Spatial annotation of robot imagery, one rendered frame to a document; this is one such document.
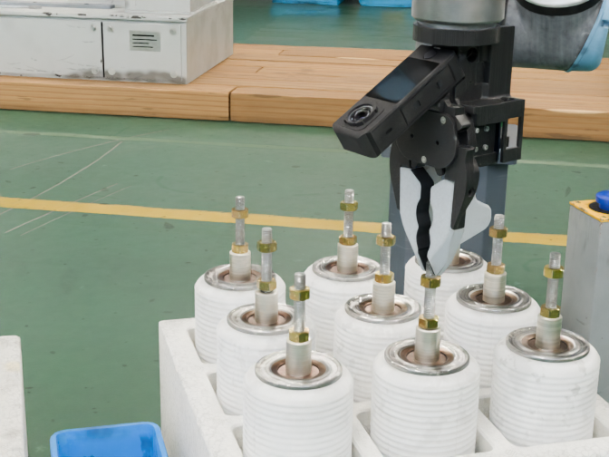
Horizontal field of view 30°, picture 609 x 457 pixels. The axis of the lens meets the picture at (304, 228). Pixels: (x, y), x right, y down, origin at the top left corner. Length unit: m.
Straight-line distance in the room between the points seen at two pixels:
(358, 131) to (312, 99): 2.15
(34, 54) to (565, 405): 2.48
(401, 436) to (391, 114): 0.29
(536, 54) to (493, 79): 0.60
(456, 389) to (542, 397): 0.09
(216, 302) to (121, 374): 0.44
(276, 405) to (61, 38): 2.41
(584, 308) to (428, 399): 0.35
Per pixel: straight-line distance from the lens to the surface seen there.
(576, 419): 1.06
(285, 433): 0.96
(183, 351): 1.20
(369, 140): 0.89
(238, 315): 1.10
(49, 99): 3.24
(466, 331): 1.14
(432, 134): 0.94
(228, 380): 1.08
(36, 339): 1.71
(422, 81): 0.91
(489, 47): 0.96
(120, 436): 1.19
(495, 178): 1.59
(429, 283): 0.99
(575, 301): 1.30
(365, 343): 1.09
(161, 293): 1.86
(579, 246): 1.29
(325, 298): 1.20
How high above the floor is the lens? 0.67
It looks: 18 degrees down
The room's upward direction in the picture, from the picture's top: 1 degrees clockwise
